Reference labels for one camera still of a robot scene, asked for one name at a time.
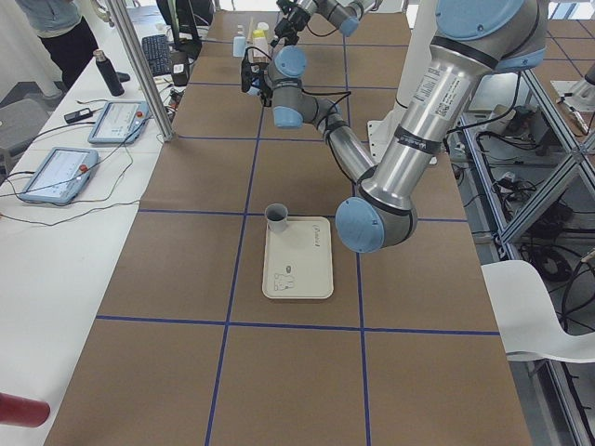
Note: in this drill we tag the grey plastic cup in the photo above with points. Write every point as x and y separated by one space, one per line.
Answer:
276 215

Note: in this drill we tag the black keyboard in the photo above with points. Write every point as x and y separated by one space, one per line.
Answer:
157 52

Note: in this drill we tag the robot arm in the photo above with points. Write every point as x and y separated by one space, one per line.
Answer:
473 39
345 19

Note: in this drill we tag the aluminium frame post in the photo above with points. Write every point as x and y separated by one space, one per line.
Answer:
140 66

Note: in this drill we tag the light blue cup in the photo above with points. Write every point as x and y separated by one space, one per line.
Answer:
239 46

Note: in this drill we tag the far teach pendant tablet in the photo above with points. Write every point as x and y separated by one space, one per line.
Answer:
119 122

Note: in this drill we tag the white wire cup rack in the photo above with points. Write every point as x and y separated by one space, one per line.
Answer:
252 46

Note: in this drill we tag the red water bottle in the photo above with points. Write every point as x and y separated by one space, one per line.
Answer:
19 411

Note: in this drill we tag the black power adapter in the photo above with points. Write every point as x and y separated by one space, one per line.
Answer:
77 116

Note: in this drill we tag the near teach pendant tablet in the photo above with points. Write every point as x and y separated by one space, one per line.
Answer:
62 175

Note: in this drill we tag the pink plastic cup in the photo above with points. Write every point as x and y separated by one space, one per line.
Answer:
260 52

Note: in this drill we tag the teach pendant tablet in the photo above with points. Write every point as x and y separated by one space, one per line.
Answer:
119 122
62 175

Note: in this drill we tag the cream plastic tray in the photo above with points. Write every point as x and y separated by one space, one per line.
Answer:
298 261

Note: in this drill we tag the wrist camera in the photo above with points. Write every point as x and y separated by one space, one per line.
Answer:
266 100

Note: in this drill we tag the white plastic chair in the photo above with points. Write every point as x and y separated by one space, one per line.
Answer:
526 319

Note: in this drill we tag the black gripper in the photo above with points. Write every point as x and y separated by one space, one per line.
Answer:
291 15
265 90

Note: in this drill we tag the person in yellow shirt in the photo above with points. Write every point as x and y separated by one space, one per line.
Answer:
64 33

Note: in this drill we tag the black water bottle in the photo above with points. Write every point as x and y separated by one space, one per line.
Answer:
108 73

